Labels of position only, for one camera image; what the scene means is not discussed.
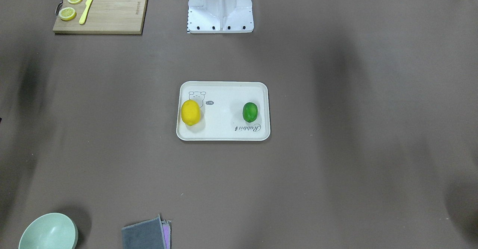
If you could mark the grey folded cloth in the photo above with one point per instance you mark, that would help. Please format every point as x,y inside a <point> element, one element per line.
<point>150,234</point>

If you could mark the cream rectangular tray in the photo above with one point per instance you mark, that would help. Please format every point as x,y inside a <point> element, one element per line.
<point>221,105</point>

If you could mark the yellow plastic knife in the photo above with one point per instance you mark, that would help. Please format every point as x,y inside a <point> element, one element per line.
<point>85,13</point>

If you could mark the bamboo cutting board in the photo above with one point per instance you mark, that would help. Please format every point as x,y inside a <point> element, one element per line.
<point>105,17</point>

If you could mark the green lime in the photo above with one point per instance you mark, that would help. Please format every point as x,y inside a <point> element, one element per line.
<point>250,112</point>

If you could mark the yellow lemon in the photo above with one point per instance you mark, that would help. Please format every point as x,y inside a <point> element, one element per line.
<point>190,112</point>

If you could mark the white camera post base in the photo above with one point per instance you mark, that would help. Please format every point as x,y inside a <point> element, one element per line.
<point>220,16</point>

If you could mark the mint green bowl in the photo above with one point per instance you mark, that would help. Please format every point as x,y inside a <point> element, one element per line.
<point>50,231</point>

